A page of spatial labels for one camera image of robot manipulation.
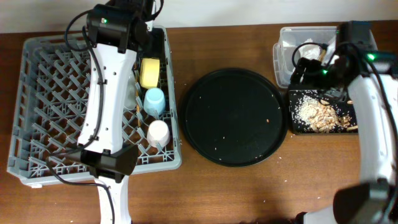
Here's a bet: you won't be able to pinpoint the yellow plastic bowl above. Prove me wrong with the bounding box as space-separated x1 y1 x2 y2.
139 58 160 89

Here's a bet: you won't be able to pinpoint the wooden chopstick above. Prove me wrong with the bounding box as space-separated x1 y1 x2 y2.
133 70 141 127

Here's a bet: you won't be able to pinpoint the gold snack wrapper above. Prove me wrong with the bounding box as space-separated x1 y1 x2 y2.
318 49 326 62

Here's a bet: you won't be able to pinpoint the food scraps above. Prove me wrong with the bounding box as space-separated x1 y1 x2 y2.
290 95 358 134

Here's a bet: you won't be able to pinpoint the light blue plastic cup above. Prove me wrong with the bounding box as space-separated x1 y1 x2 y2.
144 88 165 116

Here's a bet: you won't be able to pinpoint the grey round plate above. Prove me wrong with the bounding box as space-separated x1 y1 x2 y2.
124 72 137 110

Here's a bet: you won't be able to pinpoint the pink plastic cup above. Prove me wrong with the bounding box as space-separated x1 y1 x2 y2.
147 120 170 147

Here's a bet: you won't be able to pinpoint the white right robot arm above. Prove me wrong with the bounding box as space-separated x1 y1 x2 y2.
294 45 397 223

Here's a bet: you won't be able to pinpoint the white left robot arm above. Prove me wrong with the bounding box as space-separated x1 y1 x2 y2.
76 1 162 223

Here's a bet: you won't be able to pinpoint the grey dishwasher rack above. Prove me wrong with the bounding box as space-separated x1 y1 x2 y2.
7 26 182 189

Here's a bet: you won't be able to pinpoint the clear plastic bin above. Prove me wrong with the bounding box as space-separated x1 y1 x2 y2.
273 26 336 89

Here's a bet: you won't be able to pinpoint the black rectangular tray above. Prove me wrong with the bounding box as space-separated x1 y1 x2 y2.
287 86 358 134

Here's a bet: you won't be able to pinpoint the round black tray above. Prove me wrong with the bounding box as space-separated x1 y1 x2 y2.
178 68 288 167

